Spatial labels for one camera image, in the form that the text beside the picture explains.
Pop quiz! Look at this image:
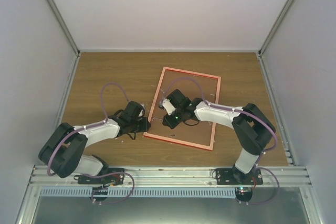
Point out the red photo frame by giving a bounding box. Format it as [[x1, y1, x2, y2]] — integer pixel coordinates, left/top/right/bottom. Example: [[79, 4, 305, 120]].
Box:
[[143, 67, 221, 151]]

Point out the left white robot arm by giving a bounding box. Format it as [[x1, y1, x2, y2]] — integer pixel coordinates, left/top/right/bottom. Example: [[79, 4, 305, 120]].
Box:
[[38, 101, 151, 184]]

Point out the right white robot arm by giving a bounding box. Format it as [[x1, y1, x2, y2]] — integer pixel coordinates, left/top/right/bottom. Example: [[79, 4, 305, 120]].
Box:
[[159, 89, 278, 185]]

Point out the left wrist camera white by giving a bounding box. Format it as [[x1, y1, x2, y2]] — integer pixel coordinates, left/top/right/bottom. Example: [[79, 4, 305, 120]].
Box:
[[139, 103, 145, 116]]

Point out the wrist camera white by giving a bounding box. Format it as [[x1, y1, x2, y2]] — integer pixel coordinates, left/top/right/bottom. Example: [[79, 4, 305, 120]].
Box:
[[159, 98, 176, 115], [139, 103, 145, 116]]

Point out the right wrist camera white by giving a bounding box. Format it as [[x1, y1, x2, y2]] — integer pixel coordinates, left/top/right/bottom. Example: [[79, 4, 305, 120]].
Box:
[[159, 98, 176, 115]]

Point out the aluminium front rail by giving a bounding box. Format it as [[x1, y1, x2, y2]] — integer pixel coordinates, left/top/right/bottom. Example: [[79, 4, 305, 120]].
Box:
[[28, 166, 312, 188]]

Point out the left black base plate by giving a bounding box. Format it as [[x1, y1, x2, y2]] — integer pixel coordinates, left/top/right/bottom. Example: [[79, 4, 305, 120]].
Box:
[[74, 168, 125, 185]]

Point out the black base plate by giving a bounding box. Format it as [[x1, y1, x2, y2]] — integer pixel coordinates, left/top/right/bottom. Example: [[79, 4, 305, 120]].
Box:
[[74, 168, 125, 185], [211, 167, 263, 185]]

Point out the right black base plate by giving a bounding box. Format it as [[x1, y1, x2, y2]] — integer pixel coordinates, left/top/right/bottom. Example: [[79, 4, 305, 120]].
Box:
[[211, 167, 263, 185]]

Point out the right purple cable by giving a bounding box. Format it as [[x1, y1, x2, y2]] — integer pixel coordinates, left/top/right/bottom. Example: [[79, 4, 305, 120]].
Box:
[[160, 77, 279, 206]]

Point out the grey slotted cable duct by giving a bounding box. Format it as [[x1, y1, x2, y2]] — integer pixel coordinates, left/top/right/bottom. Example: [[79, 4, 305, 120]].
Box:
[[40, 187, 236, 199]]

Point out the left aluminium corner post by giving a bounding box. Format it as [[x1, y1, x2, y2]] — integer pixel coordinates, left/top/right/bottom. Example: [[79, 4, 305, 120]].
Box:
[[46, 0, 80, 57]]

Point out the aluminium corner post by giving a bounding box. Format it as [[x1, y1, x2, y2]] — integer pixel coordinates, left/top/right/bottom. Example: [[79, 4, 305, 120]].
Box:
[[46, 0, 80, 57], [258, 0, 296, 57]]

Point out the right aluminium corner post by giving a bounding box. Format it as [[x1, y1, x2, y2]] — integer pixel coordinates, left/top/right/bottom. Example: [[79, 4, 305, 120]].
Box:
[[258, 0, 296, 57]]

